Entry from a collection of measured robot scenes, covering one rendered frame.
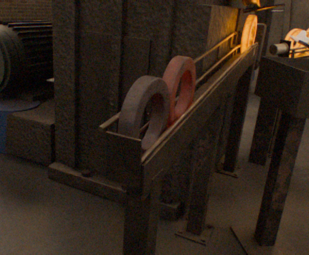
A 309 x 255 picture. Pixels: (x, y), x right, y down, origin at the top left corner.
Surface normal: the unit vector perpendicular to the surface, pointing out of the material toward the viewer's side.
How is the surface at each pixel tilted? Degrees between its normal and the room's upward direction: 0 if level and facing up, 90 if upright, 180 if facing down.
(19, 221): 0
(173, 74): 48
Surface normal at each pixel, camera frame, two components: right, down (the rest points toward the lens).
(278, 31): -0.62, 0.22
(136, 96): -0.22, -0.51
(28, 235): 0.08, -0.93
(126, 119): -0.37, 0.00
